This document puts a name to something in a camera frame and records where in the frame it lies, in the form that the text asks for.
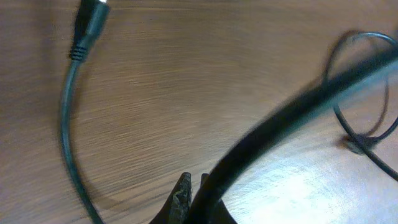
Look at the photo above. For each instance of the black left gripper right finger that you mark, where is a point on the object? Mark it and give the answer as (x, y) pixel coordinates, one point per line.
(216, 214)

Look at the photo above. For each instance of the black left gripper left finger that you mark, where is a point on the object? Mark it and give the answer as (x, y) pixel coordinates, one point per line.
(175, 209)

